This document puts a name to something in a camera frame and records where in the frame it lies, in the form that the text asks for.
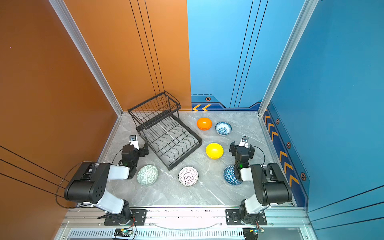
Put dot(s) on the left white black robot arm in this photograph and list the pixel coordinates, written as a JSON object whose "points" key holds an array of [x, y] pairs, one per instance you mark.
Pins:
{"points": [[88, 185]]}

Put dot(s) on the black wire dish rack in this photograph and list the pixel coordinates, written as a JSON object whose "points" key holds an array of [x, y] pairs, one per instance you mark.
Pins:
{"points": [[158, 123]]}

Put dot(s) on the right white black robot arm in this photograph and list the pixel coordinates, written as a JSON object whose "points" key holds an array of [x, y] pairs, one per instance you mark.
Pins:
{"points": [[270, 184]]}

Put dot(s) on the white red-dotted bowl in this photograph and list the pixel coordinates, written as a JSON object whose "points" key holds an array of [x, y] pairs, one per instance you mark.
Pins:
{"points": [[188, 176]]}

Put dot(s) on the left green circuit board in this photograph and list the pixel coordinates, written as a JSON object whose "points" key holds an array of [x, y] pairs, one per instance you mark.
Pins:
{"points": [[123, 234]]}

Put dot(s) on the right green circuit board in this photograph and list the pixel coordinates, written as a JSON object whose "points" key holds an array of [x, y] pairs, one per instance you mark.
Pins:
{"points": [[257, 230]]}

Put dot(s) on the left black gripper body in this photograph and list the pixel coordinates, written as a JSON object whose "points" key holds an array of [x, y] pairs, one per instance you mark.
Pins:
{"points": [[142, 150]]}

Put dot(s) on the green circuit board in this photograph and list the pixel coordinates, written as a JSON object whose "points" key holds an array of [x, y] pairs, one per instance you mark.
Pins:
{"points": [[123, 234], [257, 230]]}

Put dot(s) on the blue floral white bowl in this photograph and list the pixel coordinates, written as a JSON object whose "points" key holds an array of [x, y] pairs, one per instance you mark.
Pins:
{"points": [[223, 128]]}

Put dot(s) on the dark blue geometric bowl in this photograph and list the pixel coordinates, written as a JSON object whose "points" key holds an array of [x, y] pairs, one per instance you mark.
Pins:
{"points": [[229, 176]]}

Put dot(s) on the orange plastic bowl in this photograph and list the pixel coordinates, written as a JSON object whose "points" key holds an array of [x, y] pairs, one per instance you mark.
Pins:
{"points": [[204, 124]]}

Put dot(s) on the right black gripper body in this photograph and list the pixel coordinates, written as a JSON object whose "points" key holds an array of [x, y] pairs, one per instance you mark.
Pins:
{"points": [[251, 150]]}

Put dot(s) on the aluminium front rail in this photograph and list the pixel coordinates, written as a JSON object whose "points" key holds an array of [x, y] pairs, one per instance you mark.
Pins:
{"points": [[189, 223]]}

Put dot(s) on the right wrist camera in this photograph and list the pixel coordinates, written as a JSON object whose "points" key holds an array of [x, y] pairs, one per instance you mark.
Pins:
{"points": [[244, 142]]}

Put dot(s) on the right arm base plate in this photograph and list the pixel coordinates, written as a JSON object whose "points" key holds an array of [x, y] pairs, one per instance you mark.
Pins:
{"points": [[234, 217]]}

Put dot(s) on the yellow plastic bowl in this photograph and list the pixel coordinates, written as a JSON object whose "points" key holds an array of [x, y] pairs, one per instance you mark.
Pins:
{"points": [[214, 151]]}

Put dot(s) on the green patterned white bowl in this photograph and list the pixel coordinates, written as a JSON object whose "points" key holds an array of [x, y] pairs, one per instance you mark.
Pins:
{"points": [[147, 175]]}

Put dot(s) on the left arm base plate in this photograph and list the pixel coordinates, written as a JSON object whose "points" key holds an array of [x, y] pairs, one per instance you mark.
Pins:
{"points": [[137, 218]]}

